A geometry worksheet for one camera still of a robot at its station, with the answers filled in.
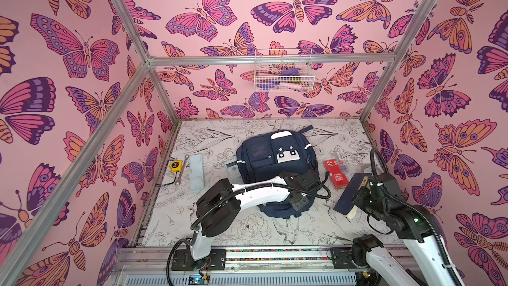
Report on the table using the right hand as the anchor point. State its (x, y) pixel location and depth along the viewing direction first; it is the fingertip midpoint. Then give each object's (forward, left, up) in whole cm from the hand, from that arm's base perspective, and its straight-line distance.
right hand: (355, 192), depth 71 cm
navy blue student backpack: (+25, +31, -12) cm, 42 cm away
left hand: (+3, +18, -12) cm, 21 cm away
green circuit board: (-25, +57, -20) cm, 66 cm away
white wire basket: (+56, +23, +16) cm, 62 cm away
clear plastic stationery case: (+24, -7, -17) cm, 31 cm away
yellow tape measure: (+21, +77, -15) cm, 81 cm away
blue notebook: (-1, +1, -9) cm, 9 cm away
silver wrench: (+14, +74, -17) cm, 78 cm away
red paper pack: (+22, -4, -19) cm, 29 cm away
